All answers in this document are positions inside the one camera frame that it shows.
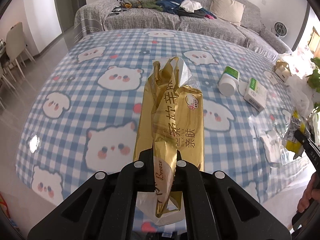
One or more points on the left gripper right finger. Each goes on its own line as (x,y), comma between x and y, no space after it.
(216,207)

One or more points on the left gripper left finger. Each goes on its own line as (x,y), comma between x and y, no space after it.
(101,208)

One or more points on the yellow silver snack wrapper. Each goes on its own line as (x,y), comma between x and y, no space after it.
(297,122)

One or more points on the white tissue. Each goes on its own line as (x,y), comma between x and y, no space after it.
(272,147)

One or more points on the gold tissue pack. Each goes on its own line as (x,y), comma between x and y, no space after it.
(172,125)

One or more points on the black trash bin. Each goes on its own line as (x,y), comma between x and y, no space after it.
(158,236)

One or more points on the right hand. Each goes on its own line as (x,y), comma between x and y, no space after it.
(309,193)

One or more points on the white plastic bag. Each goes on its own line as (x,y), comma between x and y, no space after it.
(300,94)

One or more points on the green potted plant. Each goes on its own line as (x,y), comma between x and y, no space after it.
(314,83)

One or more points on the white green medicine box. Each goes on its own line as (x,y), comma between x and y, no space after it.
(256,94)

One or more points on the small gold box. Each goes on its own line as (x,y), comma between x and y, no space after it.
(282,70)

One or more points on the blue checkered tablecloth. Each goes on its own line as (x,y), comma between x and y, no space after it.
(86,115)

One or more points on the white pill bottle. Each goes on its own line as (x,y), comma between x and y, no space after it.
(229,81)

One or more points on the white fan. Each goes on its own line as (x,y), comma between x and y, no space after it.
(279,29)

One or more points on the beige pillow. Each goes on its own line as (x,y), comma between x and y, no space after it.
(228,10)

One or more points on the grey sofa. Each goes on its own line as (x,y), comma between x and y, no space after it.
(103,15)

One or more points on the white dining chair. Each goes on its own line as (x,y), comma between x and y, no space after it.
(16,45)

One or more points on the pile of clothes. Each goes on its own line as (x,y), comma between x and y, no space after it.
(185,8)

